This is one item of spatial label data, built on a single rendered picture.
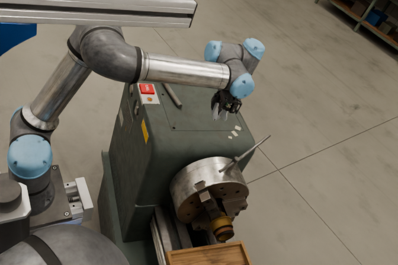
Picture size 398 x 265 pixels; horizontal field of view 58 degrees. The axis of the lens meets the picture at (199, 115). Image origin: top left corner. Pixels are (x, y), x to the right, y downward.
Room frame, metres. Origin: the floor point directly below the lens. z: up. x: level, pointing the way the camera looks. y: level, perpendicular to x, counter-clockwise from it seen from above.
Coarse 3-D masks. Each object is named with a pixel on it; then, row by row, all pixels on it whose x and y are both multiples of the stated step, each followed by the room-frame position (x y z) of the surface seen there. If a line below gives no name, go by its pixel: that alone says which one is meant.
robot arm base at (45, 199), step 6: (48, 186) 0.62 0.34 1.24; (36, 192) 0.58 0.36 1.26; (42, 192) 0.60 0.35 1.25; (48, 192) 0.62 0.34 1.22; (54, 192) 0.65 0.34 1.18; (30, 198) 0.57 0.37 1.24; (36, 198) 0.58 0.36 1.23; (42, 198) 0.59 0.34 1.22; (48, 198) 0.62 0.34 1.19; (30, 204) 0.56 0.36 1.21; (36, 204) 0.57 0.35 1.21; (42, 204) 0.59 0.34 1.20; (48, 204) 0.60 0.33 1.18; (36, 210) 0.57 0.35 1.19; (42, 210) 0.58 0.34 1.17
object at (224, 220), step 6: (222, 216) 0.87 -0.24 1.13; (228, 216) 0.89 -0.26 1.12; (210, 222) 0.85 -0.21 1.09; (216, 222) 0.85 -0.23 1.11; (222, 222) 0.85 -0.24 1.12; (228, 222) 0.86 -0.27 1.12; (210, 228) 0.86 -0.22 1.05; (216, 228) 0.83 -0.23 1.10; (222, 228) 0.84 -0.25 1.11; (228, 228) 0.84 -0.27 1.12; (216, 234) 0.82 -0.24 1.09; (222, 234) 0.81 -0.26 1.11; (228, 234) 0.85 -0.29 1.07; (234, 234) 0.85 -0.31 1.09; (222, 240) 0.83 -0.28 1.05
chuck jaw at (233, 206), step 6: (240, 198) 1.00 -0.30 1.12; (222, 204) 0.95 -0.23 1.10; (228, 204) 0.96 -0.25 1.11; (234, 204) 0.97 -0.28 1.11; (240, 204) 0.98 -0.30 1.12; (246, 204) 0.99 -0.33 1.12; (222, 210) 0.94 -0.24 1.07; (228, 210) 0.93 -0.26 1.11; (234, 210) 0.94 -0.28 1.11; (234, 216) 0.91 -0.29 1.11
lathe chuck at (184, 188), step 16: (192, 176) 0.94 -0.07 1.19; (208, 176) 0.95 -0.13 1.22; (224, 176) 0.97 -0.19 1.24; (240, 176) 1.03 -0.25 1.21; (176, 192) 0.91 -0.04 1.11; (192, 192) 0.88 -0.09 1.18; (224, 192) 0.96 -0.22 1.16; (240, 192) 1.00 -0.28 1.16; (176, 208) 0.87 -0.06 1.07; (192, 208) 0.90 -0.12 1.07
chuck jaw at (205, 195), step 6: (198, 186) 0.91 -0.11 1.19; (204, 186) 0.91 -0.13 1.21; (198, 192) 0.89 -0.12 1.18; (204, 192) 0.90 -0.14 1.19; (204, 198) 0.87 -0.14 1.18; (210, 198) 0.88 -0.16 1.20; (204, 204) 0.87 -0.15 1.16; (210, 204) 0.88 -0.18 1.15; (216, 204) 0.91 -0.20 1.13; (210, 210) 0.87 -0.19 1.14; (216, 210) 0.88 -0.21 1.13; (210, 216) 0.86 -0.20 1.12; (216, 216) 0.86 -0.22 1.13
